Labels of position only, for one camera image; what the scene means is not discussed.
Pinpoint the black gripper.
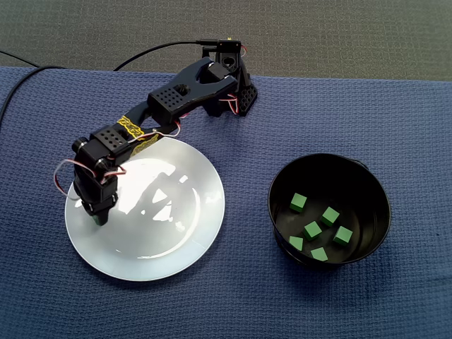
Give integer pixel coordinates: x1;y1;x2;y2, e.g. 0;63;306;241
72;168;120;227

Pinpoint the thin black cable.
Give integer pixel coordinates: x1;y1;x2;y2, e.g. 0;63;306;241
0;50;40;68

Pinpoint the black round container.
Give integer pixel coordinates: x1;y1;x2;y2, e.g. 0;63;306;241
267;153;392;272

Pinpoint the blue waffle weave tablecloth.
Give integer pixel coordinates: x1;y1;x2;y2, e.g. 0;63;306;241
0;66;452;339

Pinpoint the white round plate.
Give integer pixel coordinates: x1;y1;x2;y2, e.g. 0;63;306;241
64;135;226;283

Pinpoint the thick black power cable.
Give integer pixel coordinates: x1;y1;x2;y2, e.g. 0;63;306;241
0;38;219;119

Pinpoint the white red servo wire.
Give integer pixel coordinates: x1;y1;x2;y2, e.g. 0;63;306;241
52;159;127;201

